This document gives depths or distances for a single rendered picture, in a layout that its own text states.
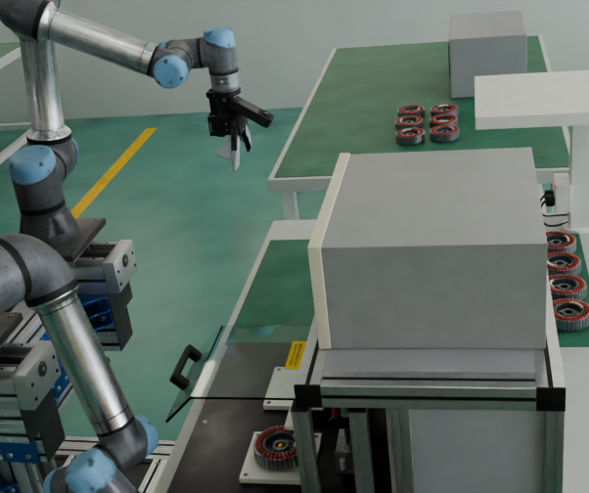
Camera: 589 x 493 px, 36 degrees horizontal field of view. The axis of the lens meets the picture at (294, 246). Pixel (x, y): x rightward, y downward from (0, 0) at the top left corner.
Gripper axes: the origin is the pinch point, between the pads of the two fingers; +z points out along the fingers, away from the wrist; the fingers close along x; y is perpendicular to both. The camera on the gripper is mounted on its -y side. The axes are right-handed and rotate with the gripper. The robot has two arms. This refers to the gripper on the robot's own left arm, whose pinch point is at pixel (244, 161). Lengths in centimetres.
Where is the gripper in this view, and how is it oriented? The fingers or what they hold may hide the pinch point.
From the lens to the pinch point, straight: 241.1
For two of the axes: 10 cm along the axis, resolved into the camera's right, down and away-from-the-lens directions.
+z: 1.0, 8.9, 4.4
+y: -9.7, 0.0, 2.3
